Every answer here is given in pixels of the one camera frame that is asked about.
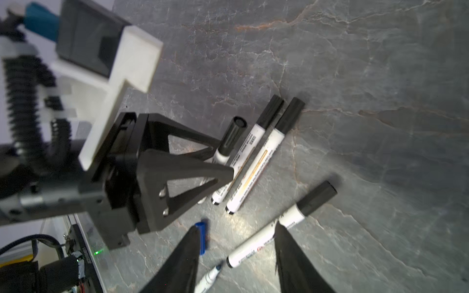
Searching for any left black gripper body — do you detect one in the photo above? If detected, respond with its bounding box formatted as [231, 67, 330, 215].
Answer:
[1, 112, 149, 250]

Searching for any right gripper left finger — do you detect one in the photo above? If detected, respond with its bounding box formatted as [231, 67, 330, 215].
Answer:
[140, 226, 200, 293]

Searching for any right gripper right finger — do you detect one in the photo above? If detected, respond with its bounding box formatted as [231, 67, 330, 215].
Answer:
[274, 223, 334, 293]

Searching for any white marker pen blue tip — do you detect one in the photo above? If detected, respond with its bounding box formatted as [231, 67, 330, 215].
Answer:
[194, 262, 224, 293]

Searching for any blue pen cap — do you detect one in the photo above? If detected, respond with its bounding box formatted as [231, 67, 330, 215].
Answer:
[194, 219, 208, 256]

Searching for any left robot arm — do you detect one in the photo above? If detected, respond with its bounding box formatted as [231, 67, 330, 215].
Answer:
[1, 15, 233, 249]

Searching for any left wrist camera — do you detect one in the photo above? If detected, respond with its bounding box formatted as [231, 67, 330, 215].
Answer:
[24, 1, 163, 170]

